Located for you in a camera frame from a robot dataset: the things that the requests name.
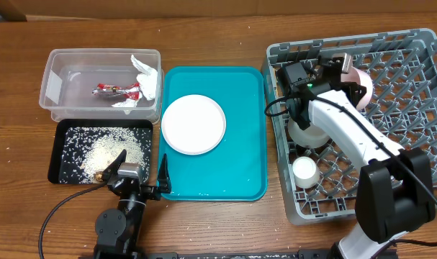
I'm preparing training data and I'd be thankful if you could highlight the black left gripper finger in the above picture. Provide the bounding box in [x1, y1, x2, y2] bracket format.
[101, 150, 127, 181]
[157, 154, 171, 194]

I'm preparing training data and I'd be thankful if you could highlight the pink small bowl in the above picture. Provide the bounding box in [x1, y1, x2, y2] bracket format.
[340, 66, 374, 112]

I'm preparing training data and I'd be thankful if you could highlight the pink plate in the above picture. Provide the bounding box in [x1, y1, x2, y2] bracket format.
[161, 94, 227, 155]

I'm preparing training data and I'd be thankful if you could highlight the grey bowl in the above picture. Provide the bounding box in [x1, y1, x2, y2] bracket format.
[287, 119, 330, 148]

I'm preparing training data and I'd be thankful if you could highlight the red snack wrapper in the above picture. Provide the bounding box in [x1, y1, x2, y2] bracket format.
[91, 83, 143, 101]

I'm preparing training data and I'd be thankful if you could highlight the white napkin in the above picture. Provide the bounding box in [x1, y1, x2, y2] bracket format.
[112, 55, 158, 108]

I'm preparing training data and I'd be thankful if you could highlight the white paper cup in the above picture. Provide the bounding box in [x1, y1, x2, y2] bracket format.
[292, 157, 320, 188]

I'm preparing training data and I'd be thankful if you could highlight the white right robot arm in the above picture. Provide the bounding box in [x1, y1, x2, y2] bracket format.
[276, 53, 437, 258]

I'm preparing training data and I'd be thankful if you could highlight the black rectangular tray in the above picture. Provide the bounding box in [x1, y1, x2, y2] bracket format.
[48, 119, 153, 183]

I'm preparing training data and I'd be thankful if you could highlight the teal serving tray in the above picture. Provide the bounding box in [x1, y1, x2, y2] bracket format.
[158, 66, 268, 201]

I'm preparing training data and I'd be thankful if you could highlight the grey dish rack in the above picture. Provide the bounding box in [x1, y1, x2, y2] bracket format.
[261, 29, 437, 225]

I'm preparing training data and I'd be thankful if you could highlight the clear plastic bin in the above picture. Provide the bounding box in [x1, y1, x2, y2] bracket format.
[39, 48, 163, 124]

